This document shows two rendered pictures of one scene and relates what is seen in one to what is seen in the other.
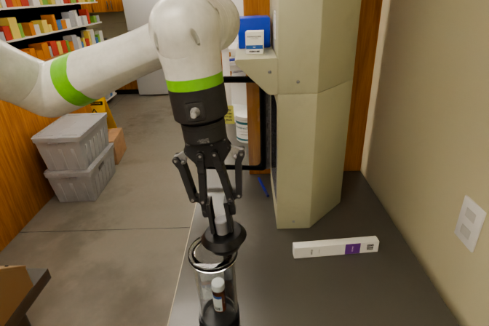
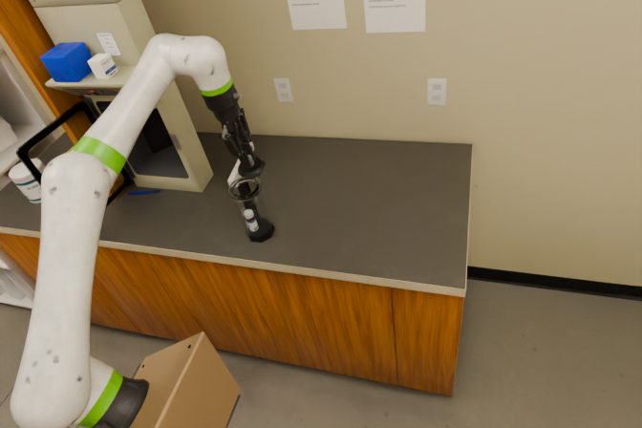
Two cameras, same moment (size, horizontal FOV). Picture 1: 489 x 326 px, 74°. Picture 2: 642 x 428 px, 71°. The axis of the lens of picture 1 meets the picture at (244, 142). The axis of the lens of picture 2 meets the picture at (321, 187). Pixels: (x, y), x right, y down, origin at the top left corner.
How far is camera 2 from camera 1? 112 cm
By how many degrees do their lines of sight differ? 58
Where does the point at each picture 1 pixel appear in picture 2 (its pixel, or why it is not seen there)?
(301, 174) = (193, 139)
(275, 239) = (211, 195)
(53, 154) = not seen: outside the picture
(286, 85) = not seen: hidden behind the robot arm
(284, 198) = (194, 165)
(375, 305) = (288, 161)
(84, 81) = (128, 145)
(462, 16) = not seen: outside the picture
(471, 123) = (251, 41)
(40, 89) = not seen: hidden behind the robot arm
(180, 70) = (224, 77)
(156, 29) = (213, 62)
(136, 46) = (149, 95)
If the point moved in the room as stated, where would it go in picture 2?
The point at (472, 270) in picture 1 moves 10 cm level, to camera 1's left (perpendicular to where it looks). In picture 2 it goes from (298, 109) to (291, 123)
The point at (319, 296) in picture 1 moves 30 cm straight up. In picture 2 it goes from (270, 182) to (251, 121)
